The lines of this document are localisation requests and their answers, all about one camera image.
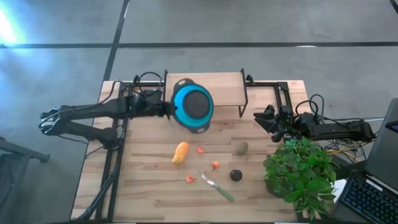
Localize grey laptop backlit keyboard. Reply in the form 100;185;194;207
331;98;398;224

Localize dark purple plum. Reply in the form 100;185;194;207
229;169;243;182

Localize yellow-orange mango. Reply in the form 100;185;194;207
171;141;190;166

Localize yellow cable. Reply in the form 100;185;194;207
326;148;358;156

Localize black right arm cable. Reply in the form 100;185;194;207
294;93;366;123

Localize wooden shelf riser black legs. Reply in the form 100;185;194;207
163;68;249;118

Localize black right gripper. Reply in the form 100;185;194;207
253;105;301;142

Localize white paper sheet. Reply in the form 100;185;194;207
331;179;348;203

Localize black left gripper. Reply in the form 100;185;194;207
133;89;175;121

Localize green potted plant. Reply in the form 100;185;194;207
262;136;340;222

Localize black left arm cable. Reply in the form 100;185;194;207
102;71;164;106

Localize table knife green handle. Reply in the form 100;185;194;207
197;169;235;203

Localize brown kiwi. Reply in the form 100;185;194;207
234;141;249;156

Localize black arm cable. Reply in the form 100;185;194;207
294;93;366;123
102;71;164;106

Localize black floor stand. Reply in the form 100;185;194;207
0;136;50;224

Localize blue collapsible colander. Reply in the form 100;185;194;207
170;77;215;134

